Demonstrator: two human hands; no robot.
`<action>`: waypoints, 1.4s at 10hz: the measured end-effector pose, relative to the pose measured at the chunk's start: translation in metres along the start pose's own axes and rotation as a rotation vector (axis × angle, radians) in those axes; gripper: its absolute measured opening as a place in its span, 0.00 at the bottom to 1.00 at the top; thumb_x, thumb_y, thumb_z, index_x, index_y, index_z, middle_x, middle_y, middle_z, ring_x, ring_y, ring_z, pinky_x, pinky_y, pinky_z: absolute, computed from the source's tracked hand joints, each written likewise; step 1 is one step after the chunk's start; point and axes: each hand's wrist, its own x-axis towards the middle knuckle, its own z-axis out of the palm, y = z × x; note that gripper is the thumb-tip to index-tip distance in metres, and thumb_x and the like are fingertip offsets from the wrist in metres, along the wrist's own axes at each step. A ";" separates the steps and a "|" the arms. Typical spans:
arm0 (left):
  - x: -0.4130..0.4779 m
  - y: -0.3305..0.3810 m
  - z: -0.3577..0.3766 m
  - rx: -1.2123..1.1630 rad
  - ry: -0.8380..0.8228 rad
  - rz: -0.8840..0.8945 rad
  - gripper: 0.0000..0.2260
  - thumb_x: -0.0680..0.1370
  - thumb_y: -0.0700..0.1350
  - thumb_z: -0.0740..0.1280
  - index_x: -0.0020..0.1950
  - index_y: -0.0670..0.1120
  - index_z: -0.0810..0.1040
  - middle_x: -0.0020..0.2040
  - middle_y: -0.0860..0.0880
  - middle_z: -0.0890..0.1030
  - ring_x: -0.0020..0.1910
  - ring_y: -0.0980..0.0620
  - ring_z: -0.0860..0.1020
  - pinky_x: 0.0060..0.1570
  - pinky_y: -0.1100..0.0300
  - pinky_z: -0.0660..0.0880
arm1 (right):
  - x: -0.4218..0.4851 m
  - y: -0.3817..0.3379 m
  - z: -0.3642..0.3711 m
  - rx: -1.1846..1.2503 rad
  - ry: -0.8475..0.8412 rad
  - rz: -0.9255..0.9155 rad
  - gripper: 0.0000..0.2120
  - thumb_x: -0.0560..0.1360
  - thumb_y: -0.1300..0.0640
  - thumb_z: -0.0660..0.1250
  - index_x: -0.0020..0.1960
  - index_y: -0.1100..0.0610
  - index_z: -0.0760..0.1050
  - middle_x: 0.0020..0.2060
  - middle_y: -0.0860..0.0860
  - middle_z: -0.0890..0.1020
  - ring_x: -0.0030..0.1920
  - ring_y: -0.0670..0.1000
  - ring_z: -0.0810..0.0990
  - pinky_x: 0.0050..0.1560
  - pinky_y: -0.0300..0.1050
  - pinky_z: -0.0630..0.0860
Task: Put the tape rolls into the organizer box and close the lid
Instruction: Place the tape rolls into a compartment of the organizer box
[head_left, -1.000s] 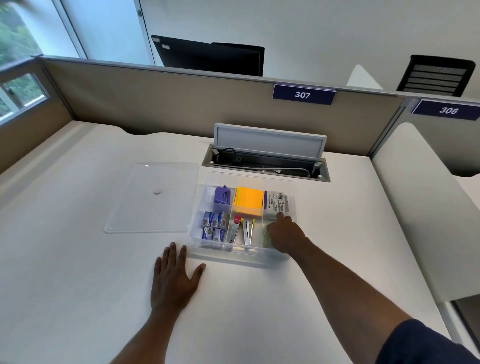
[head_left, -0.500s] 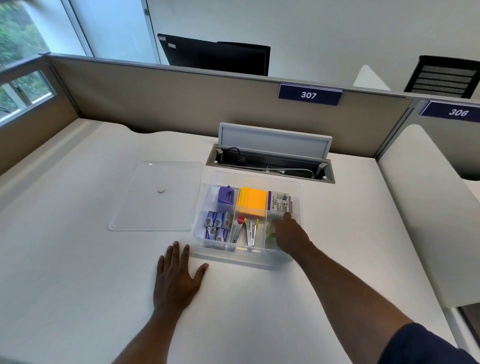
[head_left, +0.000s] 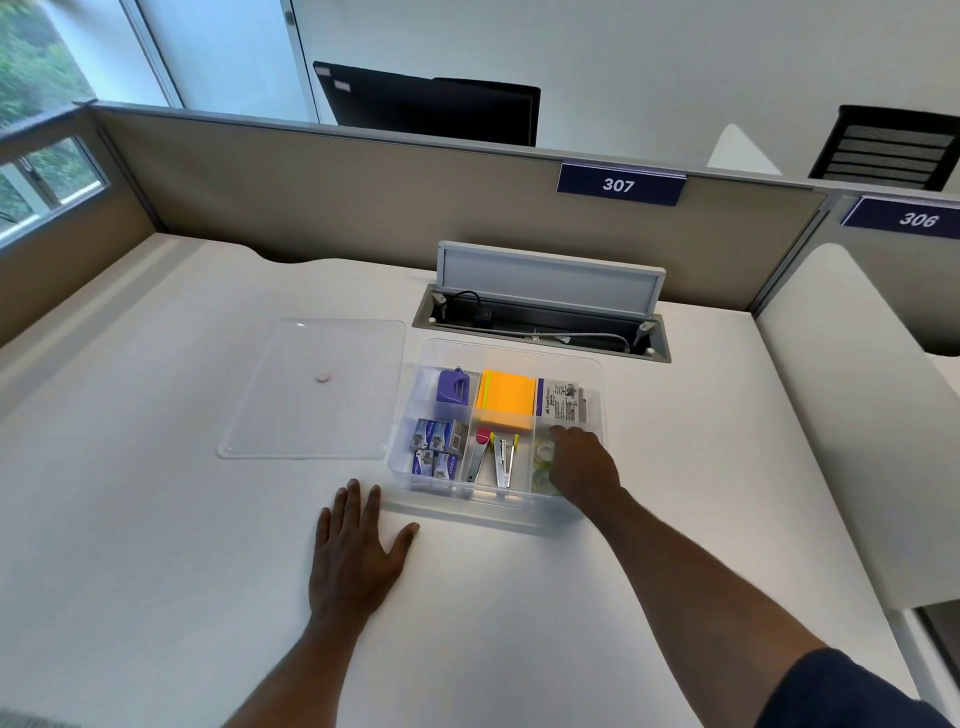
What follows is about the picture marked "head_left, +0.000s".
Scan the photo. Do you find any clear plastic organiser box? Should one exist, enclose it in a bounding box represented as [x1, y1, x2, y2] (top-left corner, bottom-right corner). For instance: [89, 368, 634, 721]
[387, 339, 607, 535]

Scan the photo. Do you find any person's right hand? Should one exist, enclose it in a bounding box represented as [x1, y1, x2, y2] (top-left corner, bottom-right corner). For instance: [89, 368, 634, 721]
[548, 424, 624, 520]

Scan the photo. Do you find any silver mini stapler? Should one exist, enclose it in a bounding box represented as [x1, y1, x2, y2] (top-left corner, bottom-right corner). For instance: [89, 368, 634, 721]
[464, 427, 494, 486]
[491, 432, 521, 491]

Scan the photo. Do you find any black monitor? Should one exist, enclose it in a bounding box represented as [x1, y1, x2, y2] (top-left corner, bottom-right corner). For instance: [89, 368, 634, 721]
[312, 60, 543, 149]

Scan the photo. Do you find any grey cable tray flap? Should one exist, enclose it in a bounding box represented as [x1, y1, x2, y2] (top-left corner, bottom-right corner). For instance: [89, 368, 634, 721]
[436, 240, 667, 315]

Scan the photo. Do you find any small white divider panel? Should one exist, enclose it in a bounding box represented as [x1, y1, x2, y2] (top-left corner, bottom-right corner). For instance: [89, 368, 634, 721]
[705, 123, 784, 178]

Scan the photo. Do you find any grey desk cable tray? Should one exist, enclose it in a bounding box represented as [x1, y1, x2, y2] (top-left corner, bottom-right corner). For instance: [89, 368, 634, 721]
[411, 283, 672, 366]

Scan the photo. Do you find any white labelled packet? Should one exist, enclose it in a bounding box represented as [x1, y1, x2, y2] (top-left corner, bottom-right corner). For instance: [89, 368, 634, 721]
[536, 378, 591, 433]

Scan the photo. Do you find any person's left forearm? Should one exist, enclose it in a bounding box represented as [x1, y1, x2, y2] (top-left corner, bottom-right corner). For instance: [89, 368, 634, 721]
[225, 609, 376, 728]

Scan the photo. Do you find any beige side partition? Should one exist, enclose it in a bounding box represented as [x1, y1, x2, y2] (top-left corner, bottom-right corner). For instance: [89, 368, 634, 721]
[0, 103, 163, 348]

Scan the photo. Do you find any clear plastic lid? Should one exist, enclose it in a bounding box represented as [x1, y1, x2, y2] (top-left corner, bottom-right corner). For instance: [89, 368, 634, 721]
[216, 319, 408, 462]

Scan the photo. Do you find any grey cable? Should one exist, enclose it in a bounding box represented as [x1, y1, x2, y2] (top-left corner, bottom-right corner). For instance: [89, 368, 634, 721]
[525, 330, 633, 354]

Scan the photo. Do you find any black mesh office chair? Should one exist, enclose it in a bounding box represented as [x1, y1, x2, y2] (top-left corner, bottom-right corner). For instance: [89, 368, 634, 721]
[807, 104, 960, 193]

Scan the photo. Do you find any purple staple remover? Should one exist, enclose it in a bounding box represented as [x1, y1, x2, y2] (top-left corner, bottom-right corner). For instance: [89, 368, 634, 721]
[436, 366, 474, 407]

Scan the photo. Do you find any black cable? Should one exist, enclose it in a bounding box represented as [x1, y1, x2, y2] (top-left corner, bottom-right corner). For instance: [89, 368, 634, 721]
[441, 290, 498, 324]

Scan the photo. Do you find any person's left hand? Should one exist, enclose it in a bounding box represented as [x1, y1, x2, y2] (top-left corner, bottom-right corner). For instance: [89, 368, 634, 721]
[308, 480, 421, 625]

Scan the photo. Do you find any person's right forearm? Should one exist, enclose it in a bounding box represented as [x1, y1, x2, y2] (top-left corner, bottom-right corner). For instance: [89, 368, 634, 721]
[582, 487, 830, 720]

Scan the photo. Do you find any dark blue number plate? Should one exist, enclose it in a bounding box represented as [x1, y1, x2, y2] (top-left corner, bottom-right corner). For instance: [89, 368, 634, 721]
[556, 161, 688, 208]
[840, 195, 960, 242]

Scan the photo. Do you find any dark blue sleeve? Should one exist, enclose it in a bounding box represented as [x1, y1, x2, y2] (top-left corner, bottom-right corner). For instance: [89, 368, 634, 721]
[756, 648, 955, 728]

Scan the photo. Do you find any window with grey frame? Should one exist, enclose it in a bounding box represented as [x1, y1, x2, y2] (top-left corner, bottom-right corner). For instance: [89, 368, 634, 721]
[0, 0, 186, 250]

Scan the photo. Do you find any orange sticky note pad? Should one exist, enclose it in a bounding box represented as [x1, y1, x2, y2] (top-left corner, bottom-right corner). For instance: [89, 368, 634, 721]
[474, 369, 540, 433]

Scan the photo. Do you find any beige neighbour desk partition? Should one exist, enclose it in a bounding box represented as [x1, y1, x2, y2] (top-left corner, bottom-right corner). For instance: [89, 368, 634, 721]
[753, 187, 960, 358]

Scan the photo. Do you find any white curved desk divider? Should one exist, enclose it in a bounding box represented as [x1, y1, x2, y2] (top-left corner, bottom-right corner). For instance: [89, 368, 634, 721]
[756, 243, 960, 614]

